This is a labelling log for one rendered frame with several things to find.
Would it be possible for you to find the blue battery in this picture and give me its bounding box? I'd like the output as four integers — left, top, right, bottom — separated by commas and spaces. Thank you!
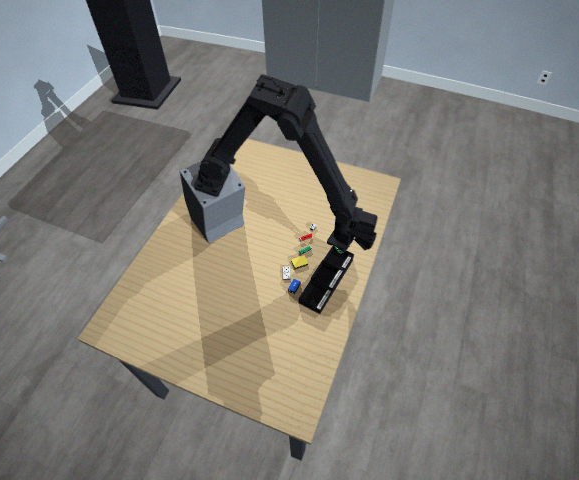
288, 279, 301, 294

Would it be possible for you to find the yellow block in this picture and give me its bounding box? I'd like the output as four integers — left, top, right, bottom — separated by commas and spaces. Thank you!
291, 256, 308, 269

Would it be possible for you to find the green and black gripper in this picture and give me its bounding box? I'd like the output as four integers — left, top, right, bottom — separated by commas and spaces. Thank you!
327, 226, 354, 254

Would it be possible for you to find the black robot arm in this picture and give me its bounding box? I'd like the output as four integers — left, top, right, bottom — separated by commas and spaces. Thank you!
194, 74, 378, 250

